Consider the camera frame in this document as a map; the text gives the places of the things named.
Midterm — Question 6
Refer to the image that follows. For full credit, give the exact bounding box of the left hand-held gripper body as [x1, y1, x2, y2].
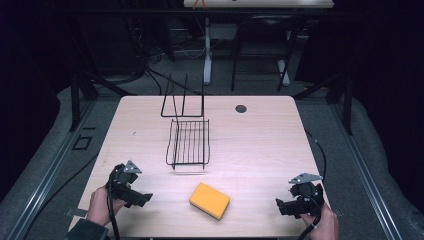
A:
[105, 160, 143, 204]

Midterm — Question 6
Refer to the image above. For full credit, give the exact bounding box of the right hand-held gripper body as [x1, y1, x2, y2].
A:
[287, 172, 325, 217]

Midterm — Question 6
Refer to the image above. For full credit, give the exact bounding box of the yellow sponge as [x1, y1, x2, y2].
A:
[188, 181, 231, 222]

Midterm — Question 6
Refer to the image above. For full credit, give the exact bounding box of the black wire rack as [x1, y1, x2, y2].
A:
[160, 72, 211, 171]

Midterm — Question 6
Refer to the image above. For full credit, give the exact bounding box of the person's right hand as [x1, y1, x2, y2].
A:
[299, 202, 340, 240]

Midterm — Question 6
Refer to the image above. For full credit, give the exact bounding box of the person's left hand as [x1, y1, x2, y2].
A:
[86, 185, 128, 228]

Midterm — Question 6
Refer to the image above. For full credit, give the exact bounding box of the grey tape strip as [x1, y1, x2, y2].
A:
[64, 207, 89, 218]

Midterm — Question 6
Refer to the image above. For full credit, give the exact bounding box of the black metal stand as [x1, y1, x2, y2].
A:
[292, 68, 355, 137]
[67, 70, 138, 133]

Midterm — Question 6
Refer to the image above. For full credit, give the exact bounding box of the black chair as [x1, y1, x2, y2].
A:
[230, 13, 302, 93]

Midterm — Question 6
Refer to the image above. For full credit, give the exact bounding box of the white-legged background table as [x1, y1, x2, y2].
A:
[183, 0, 335, 86]

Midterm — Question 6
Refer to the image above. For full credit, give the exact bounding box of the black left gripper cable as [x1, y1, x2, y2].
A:
[105, 179, 122, 240]

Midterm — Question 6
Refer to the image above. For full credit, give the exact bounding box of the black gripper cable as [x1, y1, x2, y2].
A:
[296, 129, 328, 240]
[105, 179, 122, 240]

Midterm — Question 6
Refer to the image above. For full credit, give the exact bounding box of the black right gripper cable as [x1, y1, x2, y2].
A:
[296, 129, 328, 240]

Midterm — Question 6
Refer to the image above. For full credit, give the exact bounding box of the aluminium floor rail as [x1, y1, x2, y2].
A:
[5, 99, 98, 240]
[328, 102, 405, 240]

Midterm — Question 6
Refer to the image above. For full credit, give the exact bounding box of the bundle of background cables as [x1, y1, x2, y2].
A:
[128, 16, 208, 96]

